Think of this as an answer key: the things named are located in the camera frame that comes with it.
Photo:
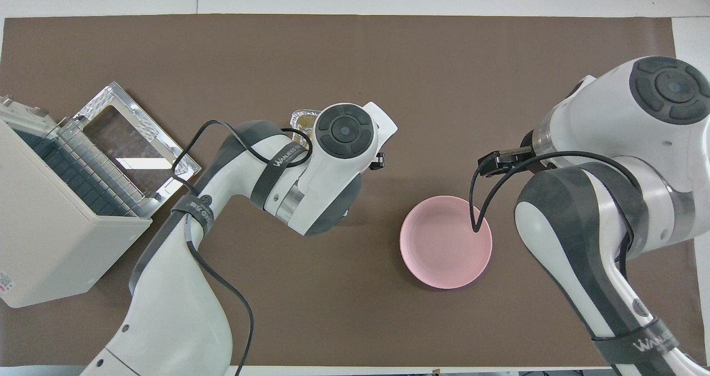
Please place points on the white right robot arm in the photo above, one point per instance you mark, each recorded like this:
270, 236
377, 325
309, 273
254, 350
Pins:
582, 243

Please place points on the brown table mat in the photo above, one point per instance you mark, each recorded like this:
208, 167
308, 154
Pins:
344, 60

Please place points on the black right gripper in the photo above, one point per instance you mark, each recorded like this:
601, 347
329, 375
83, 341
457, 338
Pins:
533, 146

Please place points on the aluminium foil tray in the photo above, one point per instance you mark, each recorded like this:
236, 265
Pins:
294, 135

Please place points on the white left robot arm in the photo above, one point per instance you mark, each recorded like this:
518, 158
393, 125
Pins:
166, 309

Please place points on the glass oven door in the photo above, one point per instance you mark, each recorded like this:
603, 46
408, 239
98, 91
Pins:
166, 143

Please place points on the pink round plate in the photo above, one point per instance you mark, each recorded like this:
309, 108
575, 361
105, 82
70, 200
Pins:
444, 243

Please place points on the cream toaster oven body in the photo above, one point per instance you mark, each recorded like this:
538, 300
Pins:
50, 243

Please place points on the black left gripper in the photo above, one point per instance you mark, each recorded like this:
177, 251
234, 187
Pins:
377, 161

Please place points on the metal oven rack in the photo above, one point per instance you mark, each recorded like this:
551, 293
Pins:
102, 168

